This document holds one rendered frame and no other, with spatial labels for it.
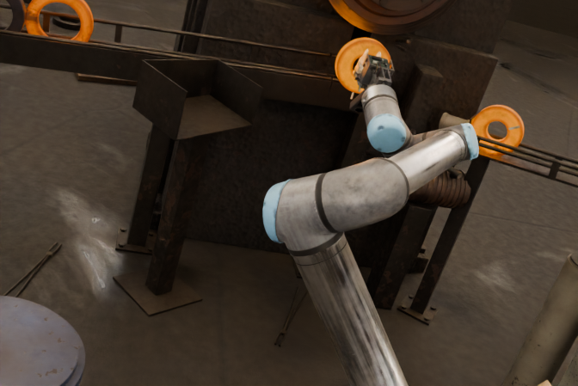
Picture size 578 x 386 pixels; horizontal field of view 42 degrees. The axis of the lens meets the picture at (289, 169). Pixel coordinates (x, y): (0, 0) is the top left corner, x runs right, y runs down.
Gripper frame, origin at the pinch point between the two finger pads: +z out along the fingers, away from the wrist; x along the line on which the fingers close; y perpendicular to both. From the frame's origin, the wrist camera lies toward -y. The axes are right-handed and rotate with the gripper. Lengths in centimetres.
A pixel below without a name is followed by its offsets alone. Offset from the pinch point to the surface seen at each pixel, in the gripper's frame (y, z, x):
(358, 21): 0.6, 19.3, -0.1
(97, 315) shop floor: -76, -44, 58
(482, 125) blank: -14.9, 2.5, -45.5
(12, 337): -16, -94, 75
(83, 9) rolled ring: -16, 16, 78
